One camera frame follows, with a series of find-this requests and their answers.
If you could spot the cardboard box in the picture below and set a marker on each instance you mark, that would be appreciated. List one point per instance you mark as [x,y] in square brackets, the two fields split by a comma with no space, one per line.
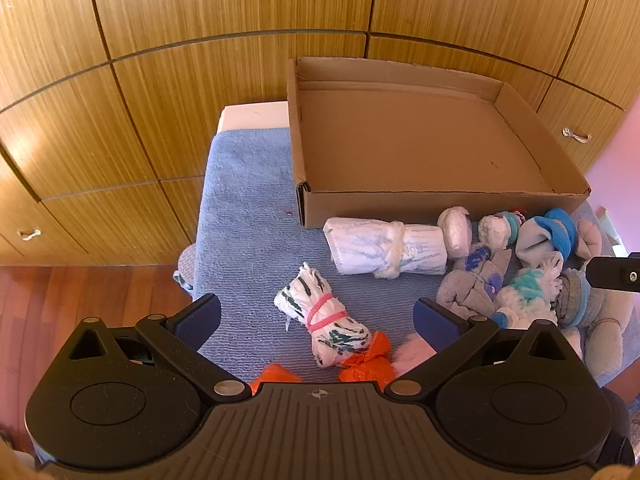
[400,145]

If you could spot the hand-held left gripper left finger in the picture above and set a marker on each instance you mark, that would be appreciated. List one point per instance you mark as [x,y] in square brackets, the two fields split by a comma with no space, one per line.
[200,321]

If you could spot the pale round bundle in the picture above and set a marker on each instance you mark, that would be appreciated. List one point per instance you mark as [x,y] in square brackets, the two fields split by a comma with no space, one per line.
[456,232]

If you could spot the grey sock purple print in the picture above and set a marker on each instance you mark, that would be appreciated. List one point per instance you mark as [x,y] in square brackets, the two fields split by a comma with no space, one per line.
[465,295]

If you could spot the blue towel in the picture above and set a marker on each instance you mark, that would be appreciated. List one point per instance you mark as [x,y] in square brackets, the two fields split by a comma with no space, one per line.
[250,210]

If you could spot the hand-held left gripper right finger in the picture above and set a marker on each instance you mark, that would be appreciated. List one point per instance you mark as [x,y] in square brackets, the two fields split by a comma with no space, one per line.
[434,325]

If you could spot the orange bundle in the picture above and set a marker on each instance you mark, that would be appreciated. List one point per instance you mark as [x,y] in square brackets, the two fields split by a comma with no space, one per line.
[275,377]
[370,365]

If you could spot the pink fluffy ball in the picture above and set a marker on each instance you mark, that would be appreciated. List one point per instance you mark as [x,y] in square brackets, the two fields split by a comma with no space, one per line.
[410,357]

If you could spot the pale pink sock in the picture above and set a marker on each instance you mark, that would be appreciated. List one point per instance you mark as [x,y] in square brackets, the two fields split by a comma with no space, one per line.
[590,242]

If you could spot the large white cloth roll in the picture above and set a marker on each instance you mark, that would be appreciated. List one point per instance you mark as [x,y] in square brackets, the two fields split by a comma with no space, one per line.
[365,245]

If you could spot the small white teal bundle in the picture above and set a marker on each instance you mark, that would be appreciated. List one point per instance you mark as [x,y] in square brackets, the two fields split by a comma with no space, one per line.
[492,230]

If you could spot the white table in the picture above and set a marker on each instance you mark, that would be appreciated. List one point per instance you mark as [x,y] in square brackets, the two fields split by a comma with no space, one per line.
[252,116]

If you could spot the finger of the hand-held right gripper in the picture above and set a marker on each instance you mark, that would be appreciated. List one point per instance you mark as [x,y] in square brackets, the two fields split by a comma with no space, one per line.
[615,272]

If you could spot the white green striped bundle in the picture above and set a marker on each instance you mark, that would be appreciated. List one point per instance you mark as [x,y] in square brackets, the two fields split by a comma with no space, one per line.
[300,300]

